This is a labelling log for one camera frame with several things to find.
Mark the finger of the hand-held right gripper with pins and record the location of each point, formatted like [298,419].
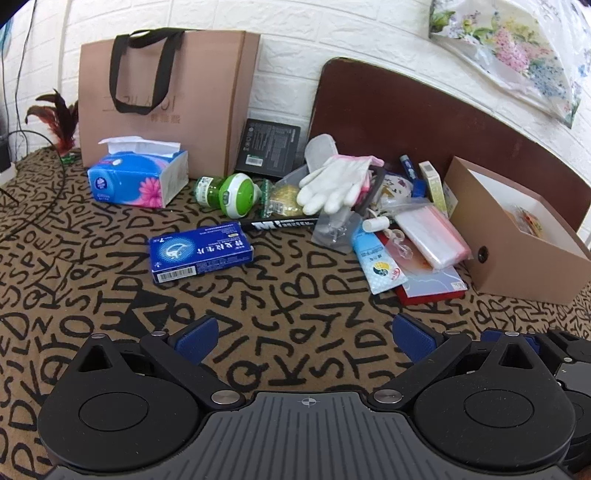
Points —
[551,341]

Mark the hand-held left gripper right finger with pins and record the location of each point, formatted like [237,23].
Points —
[415,339]

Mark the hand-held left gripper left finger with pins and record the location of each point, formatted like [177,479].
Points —
[198,339]

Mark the blue medicine box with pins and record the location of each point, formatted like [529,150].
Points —
[198,251]

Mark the brown cardboard storage box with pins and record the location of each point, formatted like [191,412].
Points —
[503,249]

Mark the clear zip bag with pink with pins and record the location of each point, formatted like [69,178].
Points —
[434,235]

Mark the small clear bag of hooks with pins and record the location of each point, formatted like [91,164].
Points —
[334,230]

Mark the red flat box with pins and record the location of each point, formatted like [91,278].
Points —
[434,284]

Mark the blue and white tube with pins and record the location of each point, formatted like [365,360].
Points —
[376,263]

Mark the brown letter-print cloth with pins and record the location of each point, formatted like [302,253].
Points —
[286,295]

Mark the small white bottle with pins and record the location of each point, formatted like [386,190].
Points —
[375,225]

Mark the black rod with white print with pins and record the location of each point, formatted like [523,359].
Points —
[281,224]

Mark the green mosquito repellent bottle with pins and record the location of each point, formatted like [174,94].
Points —
[226,194]

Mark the floral pouch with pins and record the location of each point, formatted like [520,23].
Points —
[397,187]

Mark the yellow and white carton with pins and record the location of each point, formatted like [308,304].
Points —
[434,184]

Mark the green and yellow snack packet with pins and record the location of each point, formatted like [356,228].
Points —
[281,198]

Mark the blue floral tissue pack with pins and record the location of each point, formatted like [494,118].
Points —
[134,177]

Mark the white gloves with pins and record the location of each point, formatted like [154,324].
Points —
[332,182]

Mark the black printed flat box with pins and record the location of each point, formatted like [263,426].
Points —
[268,147]

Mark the dark brown wooden board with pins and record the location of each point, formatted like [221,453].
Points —
[415,120]

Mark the tan paper shopping bag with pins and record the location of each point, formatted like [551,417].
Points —
[194,92]

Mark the red and black feather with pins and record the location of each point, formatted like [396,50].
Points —
[62,122]

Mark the floral plastic bag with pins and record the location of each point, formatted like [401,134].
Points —
[508,50]

